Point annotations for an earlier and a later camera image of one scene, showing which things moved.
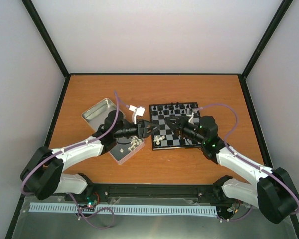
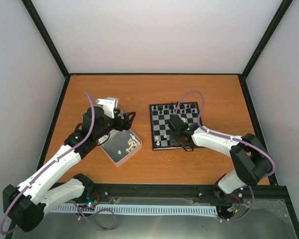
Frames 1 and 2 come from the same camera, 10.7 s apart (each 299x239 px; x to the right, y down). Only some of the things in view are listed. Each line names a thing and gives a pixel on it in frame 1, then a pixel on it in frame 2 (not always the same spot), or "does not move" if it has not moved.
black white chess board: (167, 137) does not move
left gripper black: (142, 131) → (127, 124)
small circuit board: (89, 206) does not move
